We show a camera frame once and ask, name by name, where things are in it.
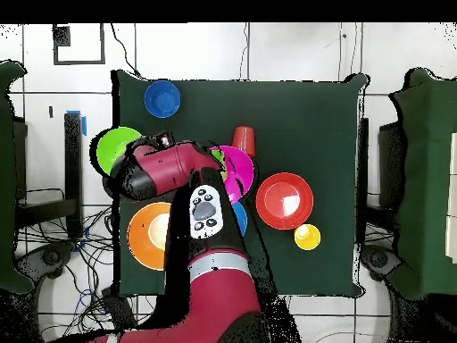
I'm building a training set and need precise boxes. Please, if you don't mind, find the large pink bowl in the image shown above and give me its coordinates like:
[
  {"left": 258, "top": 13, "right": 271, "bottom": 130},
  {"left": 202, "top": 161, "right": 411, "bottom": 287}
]
[{"left": 208, "top": 144, "right": 255, "bottom": 205}]

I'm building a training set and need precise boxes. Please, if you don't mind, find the light blue bowl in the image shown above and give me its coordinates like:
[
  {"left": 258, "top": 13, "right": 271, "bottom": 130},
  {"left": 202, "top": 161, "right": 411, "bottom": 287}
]
[{"left": 231, "top": 201, "right": 248, "bottom": 238}]

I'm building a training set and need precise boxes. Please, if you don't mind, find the green cup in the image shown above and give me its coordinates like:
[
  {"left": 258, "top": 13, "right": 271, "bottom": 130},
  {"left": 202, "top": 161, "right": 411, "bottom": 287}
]
[{"left": 211, "top": 148, "right": 228, "bottom": 180}]

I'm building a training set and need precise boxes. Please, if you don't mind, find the orange-red ribbed cup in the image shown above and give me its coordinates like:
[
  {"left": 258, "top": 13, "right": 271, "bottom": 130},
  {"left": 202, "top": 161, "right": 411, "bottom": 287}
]
[{"left": 231, "top": 125, "right": 257, "bottom": 158}]

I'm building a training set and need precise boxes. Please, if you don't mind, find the large orange bowl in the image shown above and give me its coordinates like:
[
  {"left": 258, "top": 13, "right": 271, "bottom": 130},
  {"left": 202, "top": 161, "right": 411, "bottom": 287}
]
[{"left": 127, "top": 201, "right": 172, "bottom": 272}]

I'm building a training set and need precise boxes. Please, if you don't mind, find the small dark blue bowl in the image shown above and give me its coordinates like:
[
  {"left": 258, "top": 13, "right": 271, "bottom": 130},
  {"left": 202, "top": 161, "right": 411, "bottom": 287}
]
[{"left": 143, "top": 79, "right": 182, "bottom": 119}]

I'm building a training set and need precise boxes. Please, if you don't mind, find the light green bowl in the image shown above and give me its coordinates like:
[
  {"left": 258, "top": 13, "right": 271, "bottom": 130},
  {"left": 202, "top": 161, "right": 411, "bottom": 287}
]
[{"left": 96, "top": 126, "right": 143, "bottom": 176}]

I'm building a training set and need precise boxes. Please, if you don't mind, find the red shallow bowl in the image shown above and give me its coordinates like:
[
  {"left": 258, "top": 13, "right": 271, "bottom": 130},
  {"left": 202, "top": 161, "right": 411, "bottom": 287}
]
[{"left": 255, "top": 171, "right": 314, "bottom": 230}]

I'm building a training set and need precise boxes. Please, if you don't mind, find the yellow cup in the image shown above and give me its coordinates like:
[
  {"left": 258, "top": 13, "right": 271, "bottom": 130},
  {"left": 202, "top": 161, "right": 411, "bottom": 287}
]
[{"left": 294, "top": 223, "right": 321, "bottom": 251}]

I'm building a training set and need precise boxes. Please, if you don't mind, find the dark green tablecloth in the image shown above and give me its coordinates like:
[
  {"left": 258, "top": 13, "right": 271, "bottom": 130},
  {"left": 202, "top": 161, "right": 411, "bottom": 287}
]
[{"left": 112, "top": 69, "right": 369, "bottom": 297}]

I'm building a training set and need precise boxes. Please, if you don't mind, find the black power strip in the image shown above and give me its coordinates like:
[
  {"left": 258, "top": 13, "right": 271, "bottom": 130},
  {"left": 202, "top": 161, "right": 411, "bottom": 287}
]
[{"left": 101, "top": 287, "right": 138, "bottom": 331}]

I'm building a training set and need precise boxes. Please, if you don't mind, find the green-clothed side table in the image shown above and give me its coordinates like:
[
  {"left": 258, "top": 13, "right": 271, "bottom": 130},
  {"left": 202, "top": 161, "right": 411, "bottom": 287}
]
[
  {"left": 388, "top": 67, "right": 457, "bottom": 301},
  {"left": 0, "top": 60, "right": 33, "bottom": 294}
]

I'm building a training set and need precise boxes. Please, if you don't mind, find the black stand frame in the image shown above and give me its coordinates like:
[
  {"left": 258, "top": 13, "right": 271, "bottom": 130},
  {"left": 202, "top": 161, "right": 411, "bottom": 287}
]
[
  {"left": 356, "top": 117, "right": 410, "bottom": 247},
  {"left": 13, "top": 112, "right": 85, "bottom": 238}
]

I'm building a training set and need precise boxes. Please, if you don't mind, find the tangle of floor cables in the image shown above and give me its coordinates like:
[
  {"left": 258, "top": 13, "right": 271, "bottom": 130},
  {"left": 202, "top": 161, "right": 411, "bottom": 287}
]
[{"left": 15, "top": 205, "right": 158, "bottom": 339}]

